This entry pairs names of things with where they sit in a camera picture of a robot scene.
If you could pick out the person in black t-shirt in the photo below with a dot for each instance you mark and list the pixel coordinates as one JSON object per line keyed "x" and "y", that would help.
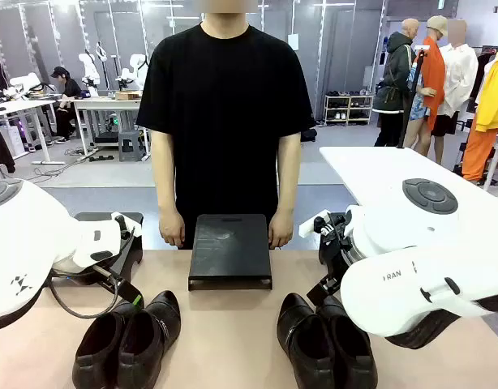
{"x": 224, "y": 121}

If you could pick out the person's right forearm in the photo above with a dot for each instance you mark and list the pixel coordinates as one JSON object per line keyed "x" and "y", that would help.
{"x": 166, "y": 186}

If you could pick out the yellow hanging garment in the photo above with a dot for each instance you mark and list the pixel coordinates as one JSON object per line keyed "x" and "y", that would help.
{"x": 494, "y": 97}

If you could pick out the seated person with black cap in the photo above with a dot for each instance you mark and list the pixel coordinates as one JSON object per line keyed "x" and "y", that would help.
{"x": 68, "y": 93}

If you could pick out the person's right hand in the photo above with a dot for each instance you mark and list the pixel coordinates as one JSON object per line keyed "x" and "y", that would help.
{"x": 173, "y": 231}

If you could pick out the black bag on floor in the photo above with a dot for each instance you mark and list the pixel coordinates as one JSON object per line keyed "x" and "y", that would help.
{"x": 307, "y": 135}

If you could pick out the brown cardboard box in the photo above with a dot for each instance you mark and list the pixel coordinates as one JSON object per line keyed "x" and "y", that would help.
{"x": 128, "y": 95}

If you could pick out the white paper sheet on glass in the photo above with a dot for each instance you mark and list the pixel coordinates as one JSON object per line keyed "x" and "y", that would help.
{"x": 294, "y": 41}

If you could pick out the grey plastic stool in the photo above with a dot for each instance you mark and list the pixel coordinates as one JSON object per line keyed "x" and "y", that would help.
{"x": 131, "y": 144}

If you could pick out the person's left forearm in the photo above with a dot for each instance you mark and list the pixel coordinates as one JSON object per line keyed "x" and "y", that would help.
{"x": 288, "y": 182}

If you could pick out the white desk with clutter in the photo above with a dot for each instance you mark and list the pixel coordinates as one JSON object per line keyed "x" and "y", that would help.
{"x": 18, "y": 107}

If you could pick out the black metal shoe stand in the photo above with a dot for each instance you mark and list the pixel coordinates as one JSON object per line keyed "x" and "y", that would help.
{"x": 131, "y": 259}
{"x": 230, "y": 247}

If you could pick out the wooden shoe rack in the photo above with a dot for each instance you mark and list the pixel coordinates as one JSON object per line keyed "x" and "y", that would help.
{"x": 348, "y": 109}

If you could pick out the orange trousers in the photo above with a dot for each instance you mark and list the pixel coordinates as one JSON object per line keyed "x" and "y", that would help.
{"x": 476, "y": 154}

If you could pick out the mannequin in dark green jacket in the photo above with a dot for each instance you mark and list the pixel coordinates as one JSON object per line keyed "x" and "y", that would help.
{"x": 395, "y": 77}

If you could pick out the white desk with box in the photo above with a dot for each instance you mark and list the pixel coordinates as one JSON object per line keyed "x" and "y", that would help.
{"x": 107, "y": 103}

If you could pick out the black tripod pole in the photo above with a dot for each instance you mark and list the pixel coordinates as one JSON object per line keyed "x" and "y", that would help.
{"x": 411, "y": 97}

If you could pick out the person's left hand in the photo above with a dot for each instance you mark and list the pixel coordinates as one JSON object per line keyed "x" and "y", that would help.
{"x": 281, "y": 229}

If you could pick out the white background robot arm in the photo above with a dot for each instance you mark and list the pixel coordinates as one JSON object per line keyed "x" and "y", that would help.
{"x": 88, "y": 71}
{"x": 133, "y": 71}

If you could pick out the mannequin in orange top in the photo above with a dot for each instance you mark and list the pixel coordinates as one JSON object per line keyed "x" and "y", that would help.
{"x": 431, "y": 69}

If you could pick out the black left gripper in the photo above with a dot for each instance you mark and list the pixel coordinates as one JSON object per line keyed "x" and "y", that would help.
{"x": 99, "y": 275}

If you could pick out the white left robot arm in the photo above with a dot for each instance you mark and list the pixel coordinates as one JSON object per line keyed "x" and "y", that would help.
{"x": 22, "y": 243}

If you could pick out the person in white shirt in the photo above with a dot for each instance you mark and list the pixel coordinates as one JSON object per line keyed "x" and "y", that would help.
{"x": 460, "y": 73}

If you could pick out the white rounded side table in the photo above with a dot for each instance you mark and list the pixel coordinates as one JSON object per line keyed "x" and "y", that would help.
{"x": 366, "y": 170}

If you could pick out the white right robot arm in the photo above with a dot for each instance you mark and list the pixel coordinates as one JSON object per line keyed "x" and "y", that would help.
{"x": 395, "y": 300}

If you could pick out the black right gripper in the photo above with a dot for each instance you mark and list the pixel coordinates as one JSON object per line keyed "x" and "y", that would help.
{"x": 334, "y": 251}

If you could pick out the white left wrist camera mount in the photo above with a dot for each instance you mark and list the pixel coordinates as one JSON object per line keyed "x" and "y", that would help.
{"x": 131, "y": 227}

